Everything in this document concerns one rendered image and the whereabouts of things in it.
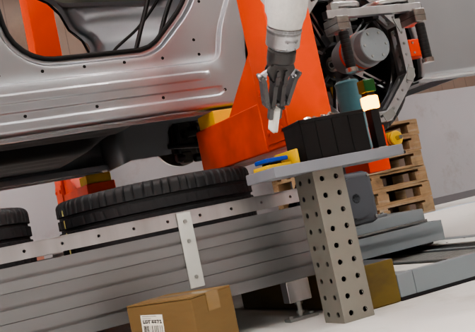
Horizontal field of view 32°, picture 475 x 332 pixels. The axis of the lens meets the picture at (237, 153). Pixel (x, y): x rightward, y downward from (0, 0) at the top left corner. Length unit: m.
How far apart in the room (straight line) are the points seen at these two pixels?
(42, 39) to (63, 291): 3.11
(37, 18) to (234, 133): 2.64
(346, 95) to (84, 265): 1.19
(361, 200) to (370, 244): 0.39
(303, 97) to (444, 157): 7.45
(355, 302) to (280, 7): 0.83
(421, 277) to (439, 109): 7.52
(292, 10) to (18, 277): 0.98
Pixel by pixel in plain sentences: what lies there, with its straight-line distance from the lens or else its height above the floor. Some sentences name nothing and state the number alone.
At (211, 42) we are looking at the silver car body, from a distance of 3.05.
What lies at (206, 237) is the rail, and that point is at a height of 0.30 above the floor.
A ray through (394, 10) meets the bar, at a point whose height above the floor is 0.96.
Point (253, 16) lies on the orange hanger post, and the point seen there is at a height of 0.94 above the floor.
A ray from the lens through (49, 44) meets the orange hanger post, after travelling 5.19.
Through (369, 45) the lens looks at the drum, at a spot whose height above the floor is 0.85.
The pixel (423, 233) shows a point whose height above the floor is 0.13.
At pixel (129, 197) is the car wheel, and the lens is 2.50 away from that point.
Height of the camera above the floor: 0.34
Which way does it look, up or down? 4 degrees up
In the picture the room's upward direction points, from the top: 12 degrees counter-clockwise
